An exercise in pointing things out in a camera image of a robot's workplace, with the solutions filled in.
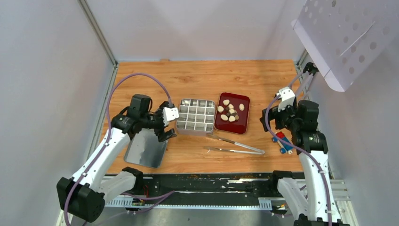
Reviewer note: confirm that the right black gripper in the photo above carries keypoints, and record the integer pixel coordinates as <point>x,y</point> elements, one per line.
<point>274,113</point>

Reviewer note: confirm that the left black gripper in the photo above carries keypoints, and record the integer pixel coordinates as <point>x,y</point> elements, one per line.
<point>162,136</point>

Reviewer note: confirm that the white chocolate piece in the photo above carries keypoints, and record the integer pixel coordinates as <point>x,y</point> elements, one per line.
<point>241,107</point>
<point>220,109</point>
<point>224,117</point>
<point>226,102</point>
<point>232,118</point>

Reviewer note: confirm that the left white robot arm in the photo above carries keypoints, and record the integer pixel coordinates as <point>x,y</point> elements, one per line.
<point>84,194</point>

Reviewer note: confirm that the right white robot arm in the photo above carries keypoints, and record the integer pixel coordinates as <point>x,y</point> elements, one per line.
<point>313,205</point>

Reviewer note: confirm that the silver compartment tin box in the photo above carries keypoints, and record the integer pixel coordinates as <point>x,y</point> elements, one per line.
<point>196,117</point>

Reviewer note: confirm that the silver tin lid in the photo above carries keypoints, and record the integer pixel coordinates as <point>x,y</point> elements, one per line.
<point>145,149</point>

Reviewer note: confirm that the red rectangular tray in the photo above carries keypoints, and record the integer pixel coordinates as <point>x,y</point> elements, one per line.
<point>240,125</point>

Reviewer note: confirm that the small tripod stand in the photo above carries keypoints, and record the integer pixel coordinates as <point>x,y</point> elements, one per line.
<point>308,74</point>

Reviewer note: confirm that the white perforated metal panel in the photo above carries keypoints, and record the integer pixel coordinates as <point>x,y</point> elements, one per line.
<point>343,37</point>

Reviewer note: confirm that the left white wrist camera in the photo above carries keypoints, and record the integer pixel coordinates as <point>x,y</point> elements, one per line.
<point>170,114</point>

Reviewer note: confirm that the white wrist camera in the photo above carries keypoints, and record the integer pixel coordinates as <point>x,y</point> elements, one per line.
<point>286,97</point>
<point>170,114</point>

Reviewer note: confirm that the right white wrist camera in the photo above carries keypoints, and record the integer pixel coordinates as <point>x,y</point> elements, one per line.
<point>286,97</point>

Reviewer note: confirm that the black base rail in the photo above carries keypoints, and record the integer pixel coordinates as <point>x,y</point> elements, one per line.
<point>223,189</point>

